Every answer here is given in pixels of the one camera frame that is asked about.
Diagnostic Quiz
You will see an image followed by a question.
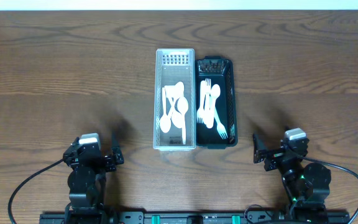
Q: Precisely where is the pale mint plastic fork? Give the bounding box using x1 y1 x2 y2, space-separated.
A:
209 95 228 139

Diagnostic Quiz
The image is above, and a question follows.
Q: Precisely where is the white plastic spoon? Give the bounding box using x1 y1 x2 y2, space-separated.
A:
177 96 188 145
167 93 183 128
160 87 171 133
168 82 184 108

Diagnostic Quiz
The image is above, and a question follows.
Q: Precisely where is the white wooden fork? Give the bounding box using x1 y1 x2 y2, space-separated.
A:
204 78 211 128
196 80 206 123

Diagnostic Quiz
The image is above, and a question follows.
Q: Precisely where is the white wooden spoon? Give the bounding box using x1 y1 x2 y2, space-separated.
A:
205 84 221 129

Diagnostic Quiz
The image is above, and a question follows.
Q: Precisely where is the white plastic spoon top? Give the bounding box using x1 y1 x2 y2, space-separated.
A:
168 82 184 108

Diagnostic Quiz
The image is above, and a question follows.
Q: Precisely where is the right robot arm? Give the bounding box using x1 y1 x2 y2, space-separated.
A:
252 128 331 223

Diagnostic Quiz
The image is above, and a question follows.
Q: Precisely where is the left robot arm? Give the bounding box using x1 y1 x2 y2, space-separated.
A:
63 133 124 224

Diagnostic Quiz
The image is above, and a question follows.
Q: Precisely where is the dark green plastic basket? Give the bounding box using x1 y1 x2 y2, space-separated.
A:
195 56 238 149

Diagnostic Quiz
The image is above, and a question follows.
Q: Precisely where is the clear plastic basket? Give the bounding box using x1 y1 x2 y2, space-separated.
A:
153 49 196 151

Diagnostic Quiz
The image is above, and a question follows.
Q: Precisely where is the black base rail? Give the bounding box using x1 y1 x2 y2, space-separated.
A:
39 210 350 224

